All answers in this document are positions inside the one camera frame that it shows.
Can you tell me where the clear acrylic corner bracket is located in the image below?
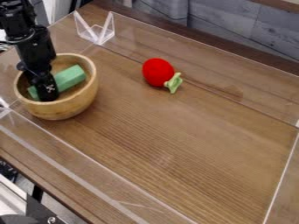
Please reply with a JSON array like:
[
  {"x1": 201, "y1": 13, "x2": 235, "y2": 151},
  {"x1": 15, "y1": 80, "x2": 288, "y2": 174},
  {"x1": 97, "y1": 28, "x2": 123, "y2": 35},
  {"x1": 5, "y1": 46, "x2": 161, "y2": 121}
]
[{"x1": 73, "y1": 10, "x2": 116, "y2": 46}]

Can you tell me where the red plush strawberry toy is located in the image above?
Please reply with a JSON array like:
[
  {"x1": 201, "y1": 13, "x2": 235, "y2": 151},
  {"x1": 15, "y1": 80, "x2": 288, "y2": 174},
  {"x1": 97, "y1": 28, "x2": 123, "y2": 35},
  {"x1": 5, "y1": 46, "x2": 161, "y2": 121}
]
[{"x1": 143, "y1": 58, "x2": 183, "y2": 94}]

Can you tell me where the grey post behind table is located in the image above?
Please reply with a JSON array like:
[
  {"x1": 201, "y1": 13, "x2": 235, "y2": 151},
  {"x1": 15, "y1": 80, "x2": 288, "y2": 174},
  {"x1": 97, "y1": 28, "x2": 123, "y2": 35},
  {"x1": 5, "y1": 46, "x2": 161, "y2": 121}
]
[{"x1": 31, "y1": 0, "x2": 49, "y2": 27}]

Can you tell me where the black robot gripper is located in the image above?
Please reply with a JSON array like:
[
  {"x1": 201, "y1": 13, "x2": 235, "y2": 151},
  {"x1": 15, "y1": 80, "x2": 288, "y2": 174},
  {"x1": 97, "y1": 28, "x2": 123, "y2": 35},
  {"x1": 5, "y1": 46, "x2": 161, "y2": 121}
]
[{"x1": 0, "y1": 0, "x2": 60, "y2": 102}]

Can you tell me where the black table clamp mount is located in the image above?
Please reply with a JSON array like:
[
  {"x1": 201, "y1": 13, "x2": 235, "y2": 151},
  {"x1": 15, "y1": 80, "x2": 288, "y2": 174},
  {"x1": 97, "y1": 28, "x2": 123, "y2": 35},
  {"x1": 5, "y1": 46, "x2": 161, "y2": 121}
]
[{"x1": 0, "y1": 185, "x2": 68, "y2": 224}]

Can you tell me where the green rectangular block stick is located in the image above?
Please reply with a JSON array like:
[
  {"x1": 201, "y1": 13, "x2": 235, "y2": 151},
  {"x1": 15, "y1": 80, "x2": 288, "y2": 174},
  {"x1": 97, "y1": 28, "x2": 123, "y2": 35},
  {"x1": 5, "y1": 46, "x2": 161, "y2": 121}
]
[{"x1": 27, "y1": 65, "x2": 87, "y2": 102}]

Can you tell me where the clear acrylic table barrier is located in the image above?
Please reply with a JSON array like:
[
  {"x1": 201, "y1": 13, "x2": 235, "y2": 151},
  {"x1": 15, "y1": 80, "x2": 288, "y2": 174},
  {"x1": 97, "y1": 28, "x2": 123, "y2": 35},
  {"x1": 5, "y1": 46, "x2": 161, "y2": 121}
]
[{"x1": 0, "y1": 15, "x2": 299, "y2": 224}]

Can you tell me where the light wooden bowl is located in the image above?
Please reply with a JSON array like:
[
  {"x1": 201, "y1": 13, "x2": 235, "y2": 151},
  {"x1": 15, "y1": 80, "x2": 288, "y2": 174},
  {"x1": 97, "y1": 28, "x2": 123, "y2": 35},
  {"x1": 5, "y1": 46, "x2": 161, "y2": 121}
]
[{"x1": 13, "y1": 53, "x2": 99, "y2": 120}]

